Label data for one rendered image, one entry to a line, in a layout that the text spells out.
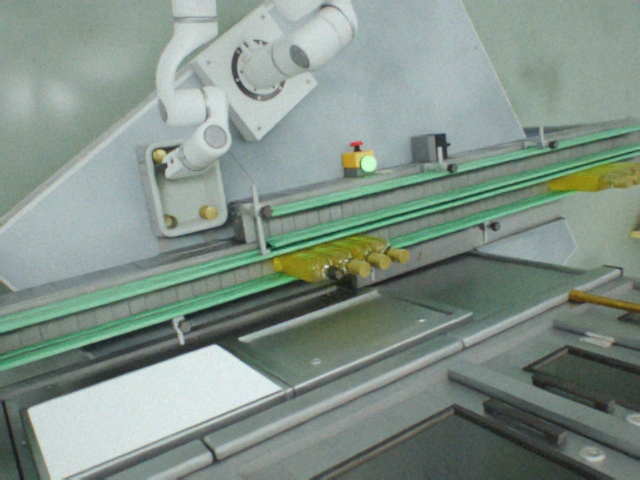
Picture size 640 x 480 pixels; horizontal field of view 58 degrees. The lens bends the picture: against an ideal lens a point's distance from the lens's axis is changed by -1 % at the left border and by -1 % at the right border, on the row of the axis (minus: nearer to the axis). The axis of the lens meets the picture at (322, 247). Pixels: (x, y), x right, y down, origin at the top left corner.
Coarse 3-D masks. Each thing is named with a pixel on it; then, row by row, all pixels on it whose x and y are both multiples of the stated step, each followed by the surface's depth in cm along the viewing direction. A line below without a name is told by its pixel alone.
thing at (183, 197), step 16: (160, 144) 135; (176, 144) 137; (160, 176) 143; (192, 176) 148; (208, 176) 147; (160, 192) 144; (176, 192) 146; (192, 192) 148; (208, 192) 150; (160, 208) 137; (176, 208) 147; (192, 208) 149; (224, 208) 146; (160, 224) 138; (192, 224) 145; (208, 224) 144
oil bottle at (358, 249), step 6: (336, 240) 151; (342, 240) 150; (348, 240) 149; (336, 246) 146; (342, 246) 144; (348, 246) 143; (354, 246) 142; (360, 246) 142; (366, 246) 142; (354, 252) 140; (360, 252) 140; (366, 252) 140; (372, 252) 142; (354, 258) 140; (360, 258) 140
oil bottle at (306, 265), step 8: (280, 256) 147; (288, 256) 143; (296, 256) 141; (304, 256) 140; (312, 256) 139; (320, 256) 138; (328, 256) 137; (280, 264) 148; (288, 264) 144; (296, 264) 141; (304, 264) 137; (312, 264) 134; (320, 264) 134; (328, 264) 135; (288, 272) 145; (296, 272) 141; (304, 272) 138; (312, 272) 135; (320, 272) 134; (312, 280) 136; (320, 280) 135
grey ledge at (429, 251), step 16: (528, 208) 204; (544, 208) 209; (560, 208) 214; (512, 224) 200; (528, 224) 205; (544, 224) 209; (432, 240) 181; (448, 240) 185; (464, 240) 188; (480, 240) 193; (496, 240) 196; (416, 256) 178; (432, 256) 182; (448, 256) 185; (384, 272) 172; (400, 272) 175
